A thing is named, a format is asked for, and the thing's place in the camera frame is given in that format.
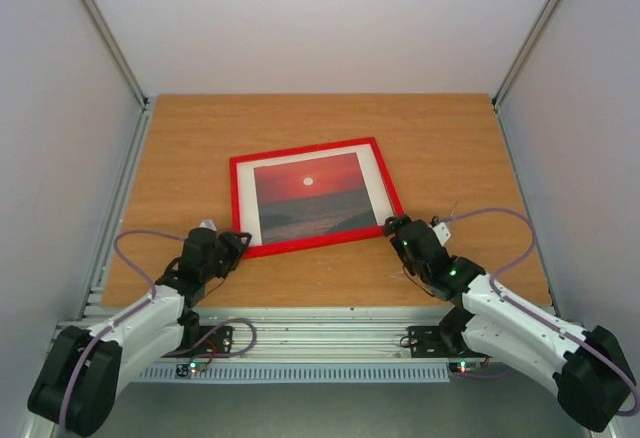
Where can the sunset photo with white mat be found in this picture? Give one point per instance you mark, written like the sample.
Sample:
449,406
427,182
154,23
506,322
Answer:
312,193

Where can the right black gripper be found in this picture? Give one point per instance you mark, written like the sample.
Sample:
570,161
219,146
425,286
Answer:
400,229

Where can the right aluminium corner post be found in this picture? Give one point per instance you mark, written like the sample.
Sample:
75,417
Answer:
535,33

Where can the grey slotted cable duct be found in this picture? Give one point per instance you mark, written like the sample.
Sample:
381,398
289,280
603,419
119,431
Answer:
299,373

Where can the left aluminium corner post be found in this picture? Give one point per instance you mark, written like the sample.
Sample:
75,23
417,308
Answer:
100,24

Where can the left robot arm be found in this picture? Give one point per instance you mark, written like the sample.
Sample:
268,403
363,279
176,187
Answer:
87,368

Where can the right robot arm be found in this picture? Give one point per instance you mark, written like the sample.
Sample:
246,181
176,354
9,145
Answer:
586,370

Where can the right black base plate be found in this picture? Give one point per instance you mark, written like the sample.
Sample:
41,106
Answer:
424,342

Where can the clear handle screwdriver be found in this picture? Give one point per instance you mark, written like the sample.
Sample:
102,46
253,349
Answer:
452,216

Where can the aluminium corner post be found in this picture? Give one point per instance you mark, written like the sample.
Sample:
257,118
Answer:
535,33
100,24

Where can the right circuit board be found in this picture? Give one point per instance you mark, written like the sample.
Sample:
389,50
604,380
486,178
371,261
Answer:
464,366

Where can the circuit board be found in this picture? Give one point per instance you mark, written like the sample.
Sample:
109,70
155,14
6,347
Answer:
464,366
190,369

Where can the red picture frame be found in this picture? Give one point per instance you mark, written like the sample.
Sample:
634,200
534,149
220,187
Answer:
320,245

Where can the aluminium rail base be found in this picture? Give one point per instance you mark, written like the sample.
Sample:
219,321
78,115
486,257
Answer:
323,334

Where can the left circuit board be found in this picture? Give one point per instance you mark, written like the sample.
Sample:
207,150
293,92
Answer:
190,369

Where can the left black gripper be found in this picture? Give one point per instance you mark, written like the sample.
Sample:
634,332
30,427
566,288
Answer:
234,247

